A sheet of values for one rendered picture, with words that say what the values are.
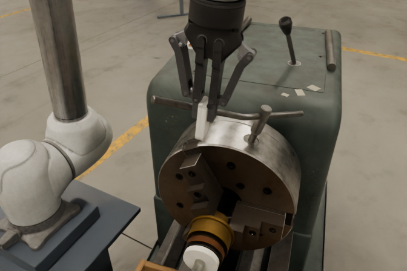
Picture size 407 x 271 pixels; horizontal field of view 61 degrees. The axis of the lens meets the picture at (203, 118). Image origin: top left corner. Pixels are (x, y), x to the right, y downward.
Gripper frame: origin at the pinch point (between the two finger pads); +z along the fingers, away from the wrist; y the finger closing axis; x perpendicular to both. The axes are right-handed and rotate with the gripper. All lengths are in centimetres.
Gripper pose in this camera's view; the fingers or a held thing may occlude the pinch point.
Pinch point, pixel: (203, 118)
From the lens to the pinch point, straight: 57.3
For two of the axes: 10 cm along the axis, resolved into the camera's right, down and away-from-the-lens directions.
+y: 9.4, 2.6, -2.0
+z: -1.0, 8.2, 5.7
